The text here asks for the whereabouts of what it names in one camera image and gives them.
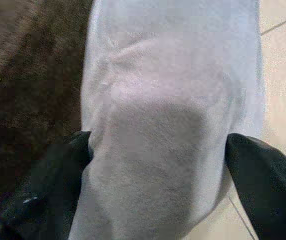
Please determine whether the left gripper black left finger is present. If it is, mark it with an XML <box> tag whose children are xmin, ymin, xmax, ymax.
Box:
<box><xmin>0</xmin><ymin>130</ymin><xmax>94</xmax><ymax>240</ymax></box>

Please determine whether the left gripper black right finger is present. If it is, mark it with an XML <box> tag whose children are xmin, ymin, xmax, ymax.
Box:
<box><xmin>224</xmin><ymin>133</ymin><xmax>286</xmax><ymax>240</ymax></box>

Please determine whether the grey pillow with bear print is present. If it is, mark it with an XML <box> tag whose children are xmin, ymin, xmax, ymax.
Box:
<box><xmin>69</xmin><ymin>0</ymin><xmax>267</xmax><ymax>240</ymax></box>

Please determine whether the brown round sofa chair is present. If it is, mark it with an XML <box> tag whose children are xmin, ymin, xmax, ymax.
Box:
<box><xmin>0</xmin><ymin>0</ymin><xmax>95</xmax><ymax>226</ymax></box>

